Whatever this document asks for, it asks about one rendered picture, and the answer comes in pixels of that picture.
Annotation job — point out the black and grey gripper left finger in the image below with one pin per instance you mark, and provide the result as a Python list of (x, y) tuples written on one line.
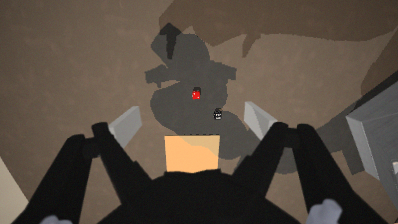
[(59, 197)]

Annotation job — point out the red die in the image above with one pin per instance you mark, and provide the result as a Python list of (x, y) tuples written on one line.
[(196, 94)]

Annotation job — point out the orange flat mat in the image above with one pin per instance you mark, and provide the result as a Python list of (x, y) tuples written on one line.
[(191, 153)]

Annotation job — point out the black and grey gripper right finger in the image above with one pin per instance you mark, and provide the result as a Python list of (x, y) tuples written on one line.
[(328, 196)]

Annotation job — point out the black die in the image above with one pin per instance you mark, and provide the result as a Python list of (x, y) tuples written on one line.
[(217, 115)]

